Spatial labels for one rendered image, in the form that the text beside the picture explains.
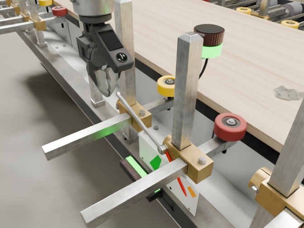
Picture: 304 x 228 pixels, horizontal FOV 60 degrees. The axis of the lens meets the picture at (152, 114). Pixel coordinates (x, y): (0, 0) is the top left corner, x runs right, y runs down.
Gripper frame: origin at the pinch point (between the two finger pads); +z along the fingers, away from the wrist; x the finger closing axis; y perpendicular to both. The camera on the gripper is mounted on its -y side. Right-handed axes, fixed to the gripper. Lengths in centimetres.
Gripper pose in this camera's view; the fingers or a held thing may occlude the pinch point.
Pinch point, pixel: (108, 93)
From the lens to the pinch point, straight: 69.3
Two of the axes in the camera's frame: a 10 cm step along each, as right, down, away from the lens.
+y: -5.8, -4.9, 6.5
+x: -8.1, 3.5, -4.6
